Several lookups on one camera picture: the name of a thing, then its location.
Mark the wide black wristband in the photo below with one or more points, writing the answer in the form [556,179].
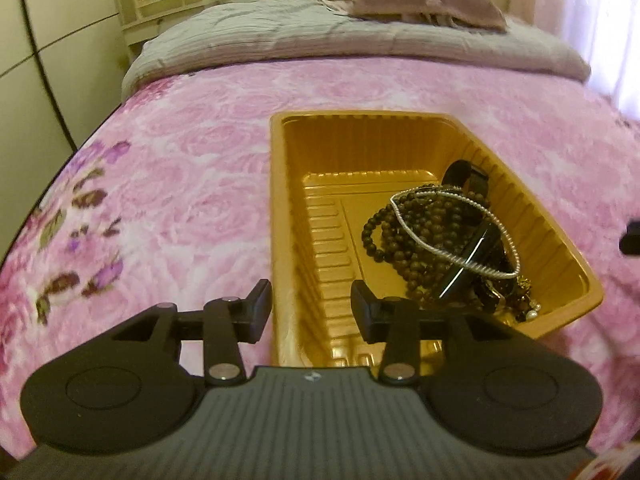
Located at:
[460,175]

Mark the grey striped quilt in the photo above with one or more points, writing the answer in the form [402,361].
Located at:
[300,30]

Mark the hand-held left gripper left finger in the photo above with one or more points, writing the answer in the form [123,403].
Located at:
[265,310]

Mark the sheer pink curtain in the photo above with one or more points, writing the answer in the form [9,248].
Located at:
[590,20]

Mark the pink floral blanket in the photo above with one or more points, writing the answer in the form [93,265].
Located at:
[175,185]

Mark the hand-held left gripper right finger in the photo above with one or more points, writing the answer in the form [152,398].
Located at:
[360,310]

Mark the cream vanity shelf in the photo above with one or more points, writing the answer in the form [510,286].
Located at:
[160,15]

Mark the red patterned cloth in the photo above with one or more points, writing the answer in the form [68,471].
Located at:
[612,465]

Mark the mauve pillow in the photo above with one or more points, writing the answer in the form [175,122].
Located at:
[425,0]

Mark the orange plastic tray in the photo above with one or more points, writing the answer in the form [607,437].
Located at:
[325,200]

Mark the black cylinder tube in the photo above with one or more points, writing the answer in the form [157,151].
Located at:
[467,262]

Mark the cream wardrobe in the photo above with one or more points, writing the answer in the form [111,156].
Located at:
[60,35]

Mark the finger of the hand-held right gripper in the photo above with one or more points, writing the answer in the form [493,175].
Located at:
[631,240]

